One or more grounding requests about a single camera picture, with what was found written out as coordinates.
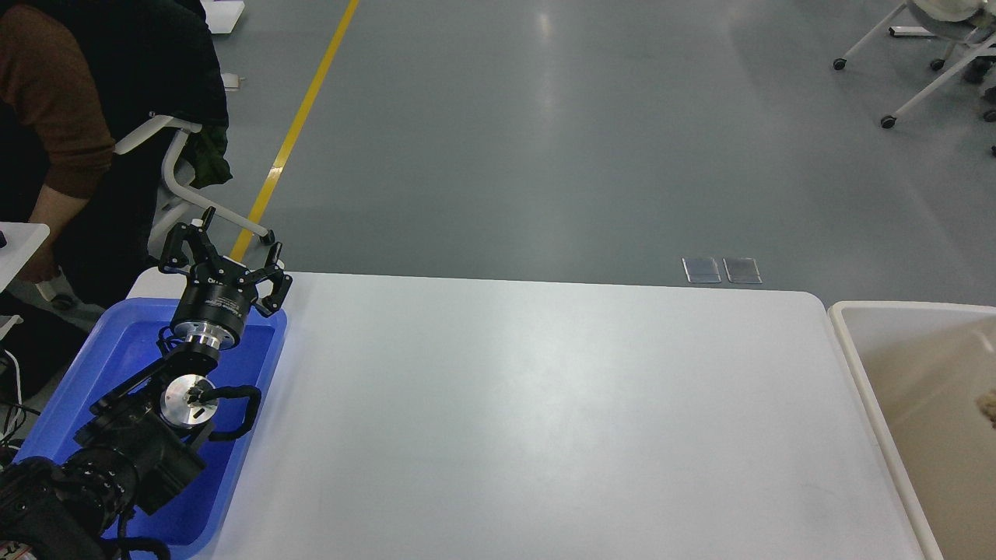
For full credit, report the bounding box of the person in black vest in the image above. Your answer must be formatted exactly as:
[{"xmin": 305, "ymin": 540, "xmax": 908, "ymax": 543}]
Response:
[{"xmin": 2, "ymin": 1, "xmax": 231, "ymax": 308}]

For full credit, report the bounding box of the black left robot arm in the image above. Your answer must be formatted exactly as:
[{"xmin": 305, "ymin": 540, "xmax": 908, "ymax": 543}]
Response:
[{"xmin": 2, "ymin": 207, "xmax": 293, "ymax": 559}]

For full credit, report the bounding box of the white side table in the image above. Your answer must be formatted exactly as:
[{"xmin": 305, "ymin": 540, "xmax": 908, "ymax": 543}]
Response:
[{"xmin": 1, "ymin": 221, "xmax": 51, "ymax": 291}]

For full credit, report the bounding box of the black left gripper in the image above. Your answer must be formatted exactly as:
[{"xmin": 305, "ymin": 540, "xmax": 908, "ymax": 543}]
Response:
[{"xmin": 159, "ymin": 207, "xmax": 294, "ymax": 350}]

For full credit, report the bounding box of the left metal floor plate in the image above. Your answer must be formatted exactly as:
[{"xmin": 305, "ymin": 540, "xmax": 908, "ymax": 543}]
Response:
[{"xmin": 682, "ymin": 257, "xmax": 723, "ymax": 284}]

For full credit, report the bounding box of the right metal floor plate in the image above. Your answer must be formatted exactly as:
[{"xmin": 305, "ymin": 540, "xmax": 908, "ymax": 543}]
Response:
[{"xmin": 723, "ymin": 257, "xmax": 763, "ymax": 285}]

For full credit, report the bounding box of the metal floor plate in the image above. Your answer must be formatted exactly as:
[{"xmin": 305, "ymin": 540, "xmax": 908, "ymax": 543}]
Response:
[
  {"xmin": 682, "ymin": 257, "xmax": 723, "ymax": 284},
  {"xmin": 723, "ymin": 257, "xmax": 763, "ymax": 285}
]

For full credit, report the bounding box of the white rolling chair base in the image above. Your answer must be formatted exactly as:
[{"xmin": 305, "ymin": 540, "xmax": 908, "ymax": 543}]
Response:
[{"xmin": 833, "ymin": 0, "xmax": 996, "ymax": 130}]

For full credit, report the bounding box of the brown paper ball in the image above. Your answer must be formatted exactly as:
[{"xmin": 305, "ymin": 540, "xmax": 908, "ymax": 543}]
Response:
[{"xmin": 975, "ymin": 390, "xmax": 996, "ymax": 429}]

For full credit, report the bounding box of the beige plastic bin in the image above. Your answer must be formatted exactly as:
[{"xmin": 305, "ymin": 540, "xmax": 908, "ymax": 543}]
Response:
[{"xmin": 828, "ymin": 301, "xmax": 995, "ymax": 559}]

